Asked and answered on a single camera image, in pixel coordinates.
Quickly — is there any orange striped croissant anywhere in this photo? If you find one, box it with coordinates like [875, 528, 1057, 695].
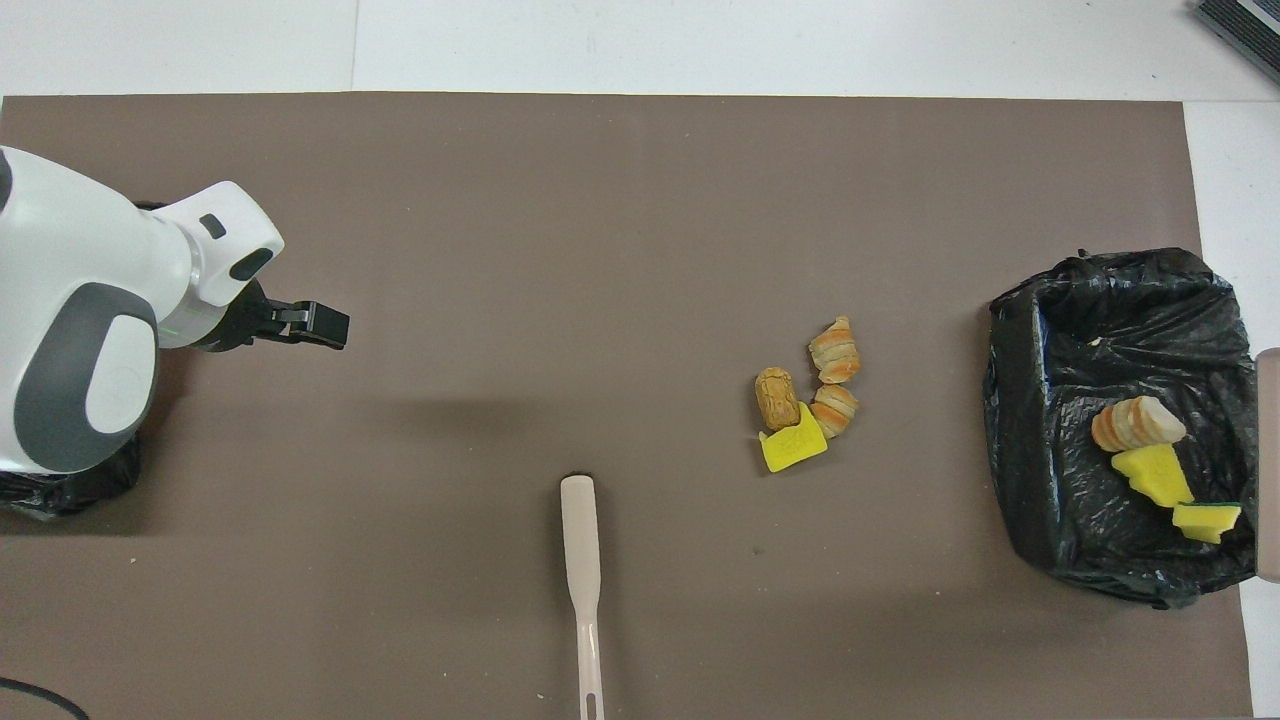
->
[809, 384, 860, 440]
[808, 316, 861, 385]

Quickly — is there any beige brush with black bristles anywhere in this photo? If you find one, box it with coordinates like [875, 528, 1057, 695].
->
[560, 474, 607, 720]

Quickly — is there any yellow sponge piece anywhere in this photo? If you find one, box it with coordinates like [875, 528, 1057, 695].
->
[759, 402, 829, 474]
[1111, 443, 1196, 507]

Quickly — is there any beige plastic dustpan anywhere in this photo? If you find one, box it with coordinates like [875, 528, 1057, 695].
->
[1255, 347, 1280, 586]

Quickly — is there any beige sliced bread chunk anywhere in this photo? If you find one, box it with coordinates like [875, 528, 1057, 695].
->
[1090, 395, 1188, 453]

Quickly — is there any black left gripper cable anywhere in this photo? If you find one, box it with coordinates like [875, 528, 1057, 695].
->
[0, 677, 91, 720]

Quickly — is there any black bag lined bin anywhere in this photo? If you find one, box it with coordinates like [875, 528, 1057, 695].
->
[982, 247, 1279, 609]

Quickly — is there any crumpled black trash bag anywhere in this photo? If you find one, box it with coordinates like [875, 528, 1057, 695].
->
[0, 200, 166, 521]

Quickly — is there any grey ribbed device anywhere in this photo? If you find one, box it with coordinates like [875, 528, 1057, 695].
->
[1193, 0, 1280, 58]

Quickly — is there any brown peanut shaped bread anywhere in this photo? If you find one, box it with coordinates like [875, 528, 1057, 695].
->
[754, 367, 802, 432]

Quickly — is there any brown table mat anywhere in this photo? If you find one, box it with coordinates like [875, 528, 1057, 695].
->
[0, 92, 1253, 720]

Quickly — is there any yellow sponge with green pad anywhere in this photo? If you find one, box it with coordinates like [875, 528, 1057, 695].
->
[1172, 502, 1243, 546]

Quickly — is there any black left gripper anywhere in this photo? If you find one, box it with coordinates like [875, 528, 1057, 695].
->
[195, 280, 351, 353]

